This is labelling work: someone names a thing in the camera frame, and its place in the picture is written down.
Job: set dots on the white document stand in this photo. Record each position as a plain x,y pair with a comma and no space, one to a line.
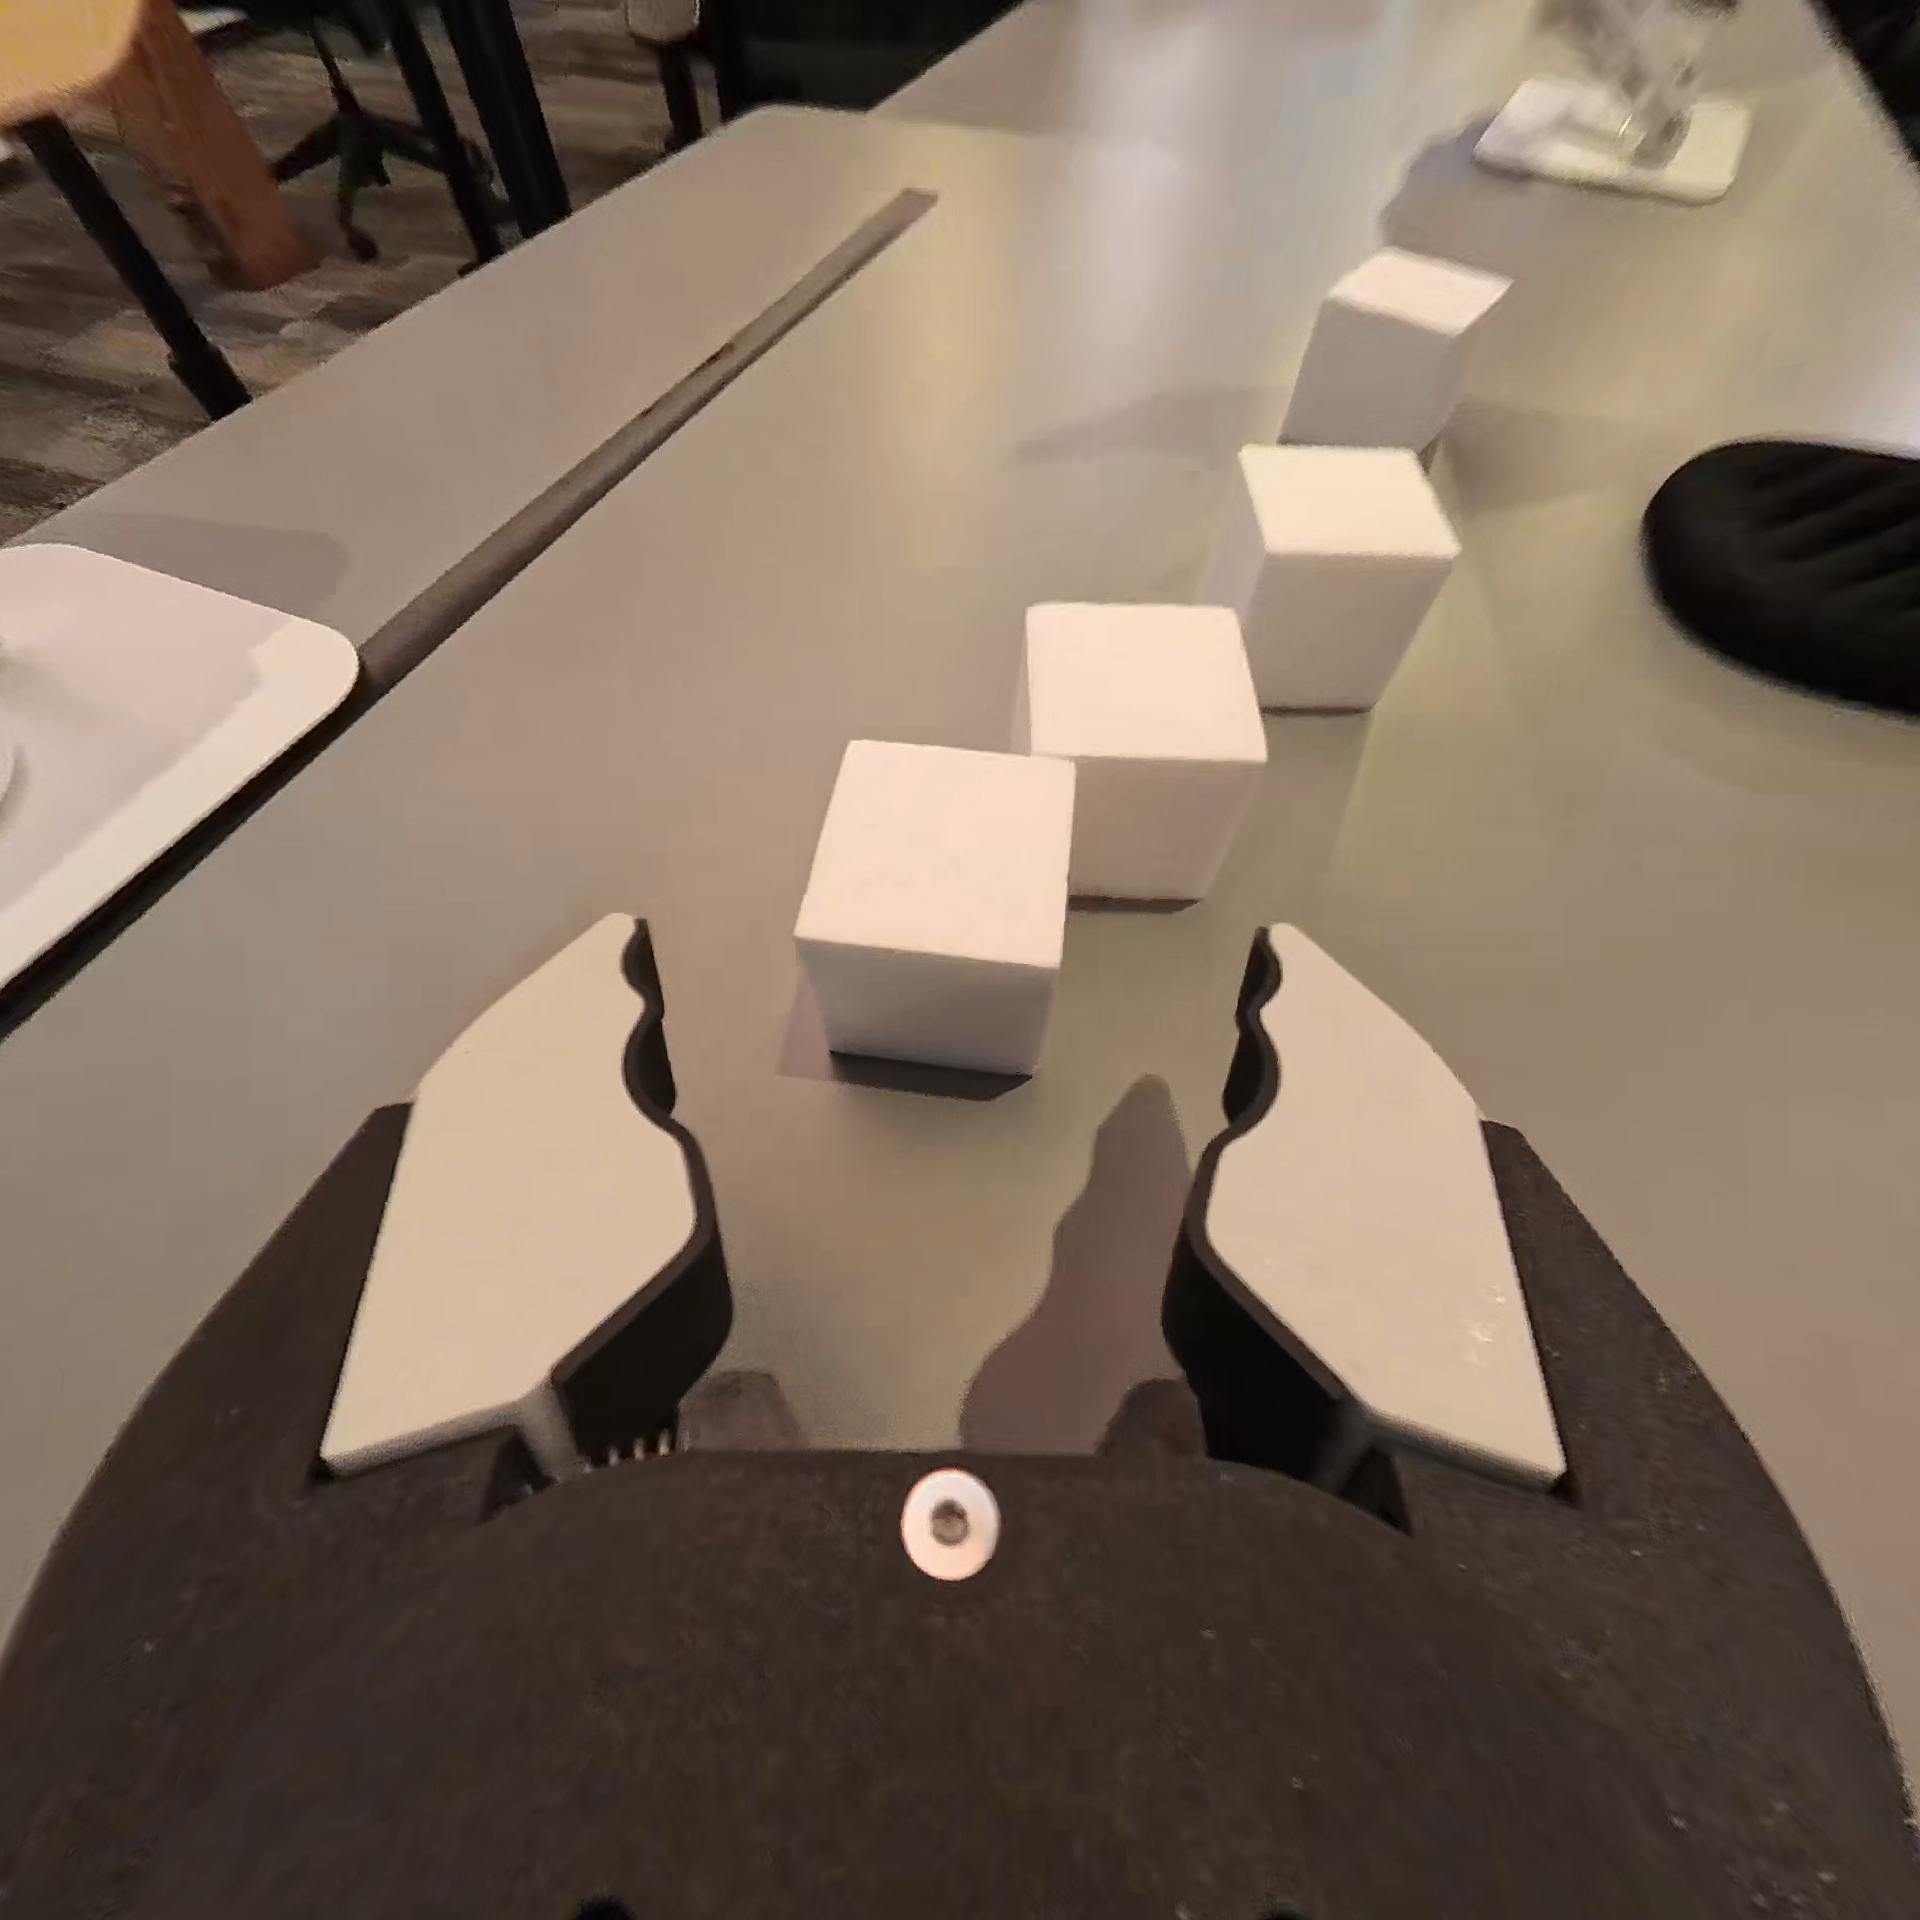
1547,128

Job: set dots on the wooden board document stand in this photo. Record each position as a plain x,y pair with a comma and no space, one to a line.
149,704

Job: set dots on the black wrist rest pad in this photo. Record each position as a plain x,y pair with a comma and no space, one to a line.
1800,569

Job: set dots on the black desk legs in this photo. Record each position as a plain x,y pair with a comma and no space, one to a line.
525,142

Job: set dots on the wooden building post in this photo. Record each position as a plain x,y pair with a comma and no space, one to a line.
196,166

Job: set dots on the white foam cube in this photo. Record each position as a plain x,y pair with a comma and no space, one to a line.
932,884
1389,345
1336,569
1155,721

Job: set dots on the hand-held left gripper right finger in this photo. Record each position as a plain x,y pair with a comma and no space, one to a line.
1366,1243

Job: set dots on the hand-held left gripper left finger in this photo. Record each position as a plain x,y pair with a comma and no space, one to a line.
525,1243

